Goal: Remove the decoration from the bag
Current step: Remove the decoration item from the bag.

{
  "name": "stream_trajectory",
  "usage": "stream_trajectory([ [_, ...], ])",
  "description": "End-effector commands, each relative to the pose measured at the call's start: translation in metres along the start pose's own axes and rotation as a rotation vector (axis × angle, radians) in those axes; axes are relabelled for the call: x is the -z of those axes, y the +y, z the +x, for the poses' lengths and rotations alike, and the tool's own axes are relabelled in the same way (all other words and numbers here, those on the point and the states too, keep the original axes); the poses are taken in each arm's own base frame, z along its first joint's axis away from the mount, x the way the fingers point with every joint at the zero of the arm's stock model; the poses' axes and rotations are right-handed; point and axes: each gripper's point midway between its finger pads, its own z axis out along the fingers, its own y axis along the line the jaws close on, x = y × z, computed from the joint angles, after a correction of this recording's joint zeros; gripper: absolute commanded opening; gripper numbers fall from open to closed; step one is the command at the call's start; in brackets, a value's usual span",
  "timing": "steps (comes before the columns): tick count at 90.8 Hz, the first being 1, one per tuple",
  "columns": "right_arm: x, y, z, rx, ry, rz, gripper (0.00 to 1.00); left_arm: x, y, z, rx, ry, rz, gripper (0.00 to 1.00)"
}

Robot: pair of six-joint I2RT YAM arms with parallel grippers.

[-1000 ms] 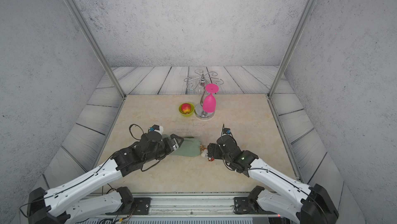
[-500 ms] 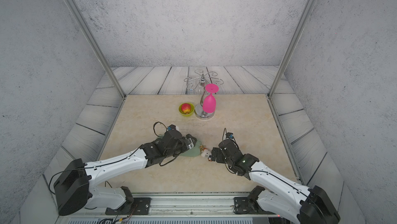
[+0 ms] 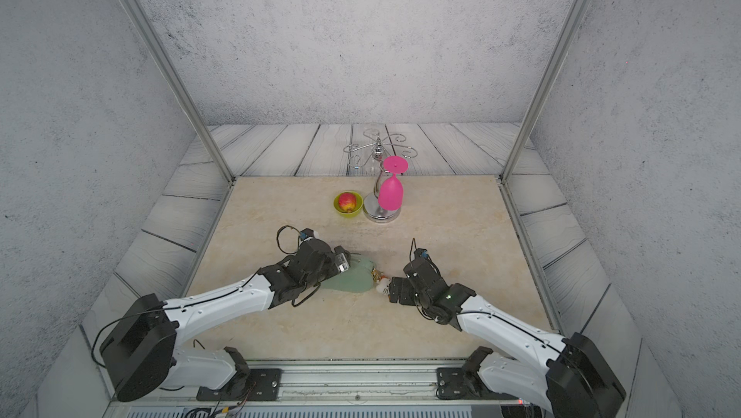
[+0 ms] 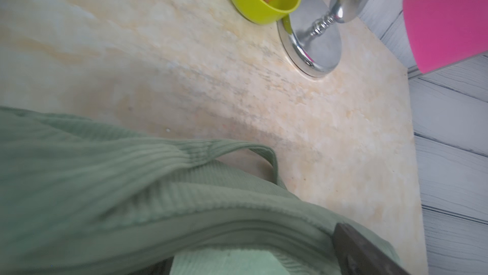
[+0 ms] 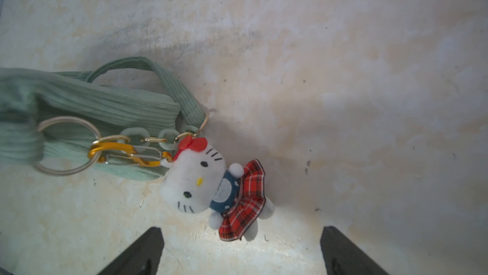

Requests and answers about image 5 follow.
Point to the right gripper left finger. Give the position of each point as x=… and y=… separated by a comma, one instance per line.
x=141, y=258

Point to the Hello Kitty plush keychain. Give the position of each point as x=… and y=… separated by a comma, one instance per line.
x=198, y=179

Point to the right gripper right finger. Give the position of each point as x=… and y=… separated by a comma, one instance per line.
x=342, y=256

